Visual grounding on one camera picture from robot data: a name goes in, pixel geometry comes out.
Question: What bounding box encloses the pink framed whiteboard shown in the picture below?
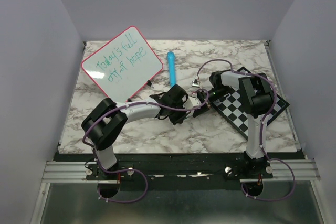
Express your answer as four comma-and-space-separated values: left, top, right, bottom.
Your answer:
81, 26, 163, 102

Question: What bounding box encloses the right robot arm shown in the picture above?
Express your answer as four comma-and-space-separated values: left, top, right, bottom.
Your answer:
196, 70, 277, 178

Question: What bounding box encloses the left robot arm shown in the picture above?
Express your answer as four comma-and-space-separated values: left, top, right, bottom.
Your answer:
81, 84, 209, 179

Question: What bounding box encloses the black white chessboard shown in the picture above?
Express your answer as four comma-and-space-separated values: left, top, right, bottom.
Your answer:
209, 67, 289, 139

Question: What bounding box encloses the blue toy microphone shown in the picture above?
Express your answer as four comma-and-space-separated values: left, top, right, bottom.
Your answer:
166, 51, 176, 87

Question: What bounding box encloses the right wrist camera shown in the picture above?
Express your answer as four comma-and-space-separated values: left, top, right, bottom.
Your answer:
191, 79, 202, 89

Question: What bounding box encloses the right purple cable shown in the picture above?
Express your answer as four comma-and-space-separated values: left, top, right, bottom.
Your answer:
196, 59, 296, 201

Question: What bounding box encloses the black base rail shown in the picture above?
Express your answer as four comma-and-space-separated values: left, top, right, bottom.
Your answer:
54, 150, 289, 192

